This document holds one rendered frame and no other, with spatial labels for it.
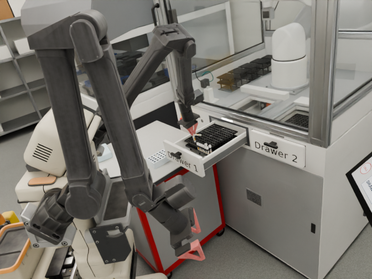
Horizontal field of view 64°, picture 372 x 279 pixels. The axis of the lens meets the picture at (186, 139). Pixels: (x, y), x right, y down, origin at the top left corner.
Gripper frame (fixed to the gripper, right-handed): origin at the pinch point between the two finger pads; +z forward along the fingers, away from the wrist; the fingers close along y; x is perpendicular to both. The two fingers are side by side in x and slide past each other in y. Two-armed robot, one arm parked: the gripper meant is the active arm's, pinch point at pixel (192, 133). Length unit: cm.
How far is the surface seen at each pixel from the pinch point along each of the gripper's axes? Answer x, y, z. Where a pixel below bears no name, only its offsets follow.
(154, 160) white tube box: 18.2, -18.0, 13.5
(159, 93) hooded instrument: 78, 29, 10
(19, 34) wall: 416, 11, -23
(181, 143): 8.3, -3.4, 7.3
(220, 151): -15.5, 2.4, 6.6
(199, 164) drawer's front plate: -16.8, -11.8, 3.5
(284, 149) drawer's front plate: -39.0, 20.5, 8.0
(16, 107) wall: 416, -47, 71
